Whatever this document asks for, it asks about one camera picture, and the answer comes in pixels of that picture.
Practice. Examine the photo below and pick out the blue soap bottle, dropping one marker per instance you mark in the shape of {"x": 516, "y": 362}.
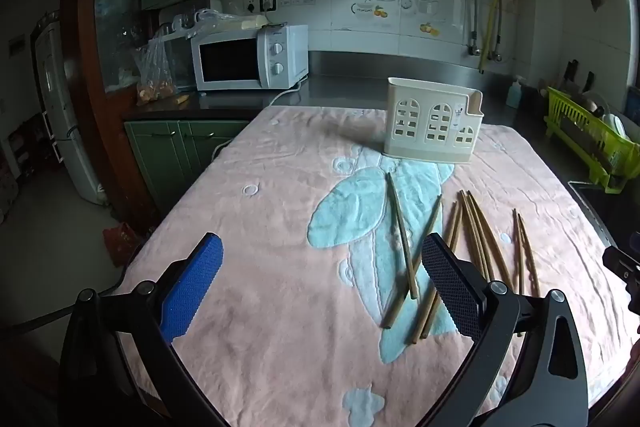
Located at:
{"x": 514, "y": 97}

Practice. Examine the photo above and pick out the green plastic dish rack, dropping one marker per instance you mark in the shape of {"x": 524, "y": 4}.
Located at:
{"x": 565, "y": 117}

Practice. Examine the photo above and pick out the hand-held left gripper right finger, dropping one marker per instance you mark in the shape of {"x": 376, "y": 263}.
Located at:
{"x": 450, "y": 287}

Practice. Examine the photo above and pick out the black cooktop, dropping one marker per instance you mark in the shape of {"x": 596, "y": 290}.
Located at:
{"x": 610, "y": 212}

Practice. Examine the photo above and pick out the green base cabinet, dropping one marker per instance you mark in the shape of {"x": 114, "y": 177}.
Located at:
{"x": 160, "y": 157}

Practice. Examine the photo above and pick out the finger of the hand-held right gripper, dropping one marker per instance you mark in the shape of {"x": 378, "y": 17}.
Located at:
{"x": 625, "y": 269}

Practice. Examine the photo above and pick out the wall socket with plug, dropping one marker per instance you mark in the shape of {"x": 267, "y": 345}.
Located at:
{"x": 269, "y": 3}

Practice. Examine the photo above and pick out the white microwave oven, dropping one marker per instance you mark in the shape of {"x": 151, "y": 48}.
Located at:
{"x": 292, "y": 57}

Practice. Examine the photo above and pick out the clear plastic bag of food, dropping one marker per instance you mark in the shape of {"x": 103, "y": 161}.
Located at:
{"x": 152, "y": 82}

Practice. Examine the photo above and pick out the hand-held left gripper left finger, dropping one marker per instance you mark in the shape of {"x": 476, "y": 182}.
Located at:
{"x": 195, "y": 287}

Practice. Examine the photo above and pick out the red bag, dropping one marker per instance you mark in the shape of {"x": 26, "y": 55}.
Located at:
{"x": 120, "y": 244}

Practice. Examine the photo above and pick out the white plate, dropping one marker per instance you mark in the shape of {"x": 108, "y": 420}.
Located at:
{"x": 614, "y": 125}

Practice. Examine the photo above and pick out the pink printed blanket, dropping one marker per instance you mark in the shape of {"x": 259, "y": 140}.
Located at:
{"x": 280, "y": 187}

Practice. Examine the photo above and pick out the white rounded appliance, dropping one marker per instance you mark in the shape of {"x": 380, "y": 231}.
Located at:
{"x": 207, "y": 3}

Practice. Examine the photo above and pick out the silver refrigerator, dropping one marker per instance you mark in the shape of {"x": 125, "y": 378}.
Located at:
{"x": 65, "y": 122}

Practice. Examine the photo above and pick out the cream plastic utensil holder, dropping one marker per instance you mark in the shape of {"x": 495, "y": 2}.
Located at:
{"x": 425, "y": 154}

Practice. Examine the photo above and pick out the pile of wooden chopsticks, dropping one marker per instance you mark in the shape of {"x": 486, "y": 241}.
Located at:
{"x": 400, "y": 232}

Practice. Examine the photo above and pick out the fruit wall sticker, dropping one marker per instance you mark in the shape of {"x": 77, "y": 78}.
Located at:
{"x": 400, "y": 7}

